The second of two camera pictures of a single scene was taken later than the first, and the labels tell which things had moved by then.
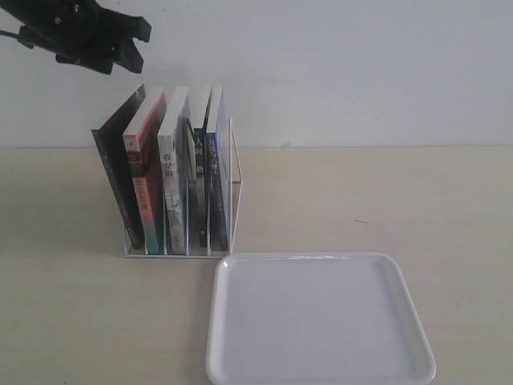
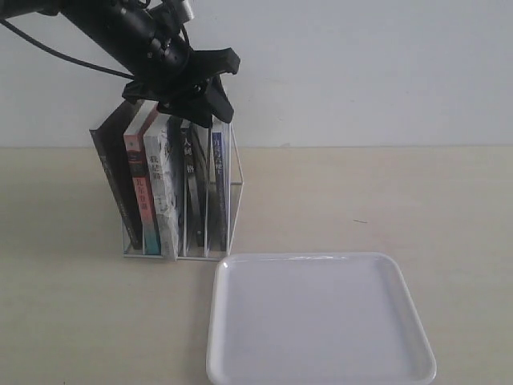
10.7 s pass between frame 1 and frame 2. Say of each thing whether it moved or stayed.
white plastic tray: stayed
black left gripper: moved
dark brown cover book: stayed
